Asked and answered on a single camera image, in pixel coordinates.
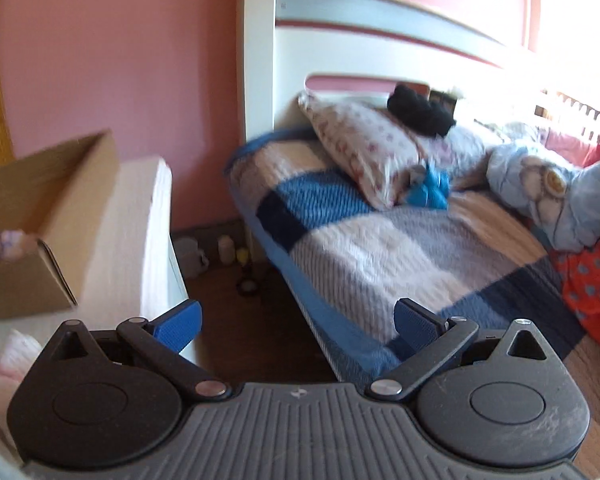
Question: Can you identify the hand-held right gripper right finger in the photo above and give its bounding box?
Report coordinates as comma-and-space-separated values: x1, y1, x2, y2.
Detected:
365, 298, 563, 403

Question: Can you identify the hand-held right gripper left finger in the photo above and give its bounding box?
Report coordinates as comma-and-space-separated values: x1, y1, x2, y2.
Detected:
40, 299, 232, 403

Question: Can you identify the brown cardboard box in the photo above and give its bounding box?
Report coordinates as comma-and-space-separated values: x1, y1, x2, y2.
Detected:
0, 130, 121, 323

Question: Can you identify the blue patchwork quilt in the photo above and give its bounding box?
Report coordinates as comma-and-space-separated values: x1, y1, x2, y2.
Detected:
224, 127, 600, 386

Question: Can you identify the small white bottle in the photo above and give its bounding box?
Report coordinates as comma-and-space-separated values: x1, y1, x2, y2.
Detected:
217, 234, 236, 265

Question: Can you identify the white bedside table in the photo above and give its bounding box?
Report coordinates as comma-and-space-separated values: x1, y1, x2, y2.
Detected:
0, 156, 201, 461

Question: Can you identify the blue knit toy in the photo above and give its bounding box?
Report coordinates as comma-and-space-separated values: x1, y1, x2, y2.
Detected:
405, 162, 451, 210

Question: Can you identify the pale pink knit garment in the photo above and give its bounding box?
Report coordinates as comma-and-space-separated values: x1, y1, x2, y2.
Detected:
0, 329, 46, 441

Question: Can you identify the orange dotted cloth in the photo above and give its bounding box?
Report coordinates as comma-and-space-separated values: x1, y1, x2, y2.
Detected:
550, 234, 600, 346

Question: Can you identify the pale lavender pillow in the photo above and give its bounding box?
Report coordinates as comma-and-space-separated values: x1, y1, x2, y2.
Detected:
420, 120, 511, 192

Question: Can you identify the white crumpled bundle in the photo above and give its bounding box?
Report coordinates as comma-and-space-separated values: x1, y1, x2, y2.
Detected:
0, 230, 38, 266

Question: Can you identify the floral print pillow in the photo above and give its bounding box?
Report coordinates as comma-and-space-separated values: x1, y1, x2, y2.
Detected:
297, 91, 431, 212

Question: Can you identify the light blue printed blanket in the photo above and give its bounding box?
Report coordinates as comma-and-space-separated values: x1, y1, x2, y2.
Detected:
486, 140, 600, 252

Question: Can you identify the black cloth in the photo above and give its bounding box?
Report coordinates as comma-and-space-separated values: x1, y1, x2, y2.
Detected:
386, 84, 456, 137

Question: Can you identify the white bed headboard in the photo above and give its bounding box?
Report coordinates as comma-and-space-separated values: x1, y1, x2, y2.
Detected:
237, 0, 546, 147

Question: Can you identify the white bed rail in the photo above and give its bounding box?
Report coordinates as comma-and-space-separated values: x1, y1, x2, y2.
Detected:
532, 87, 600, 147

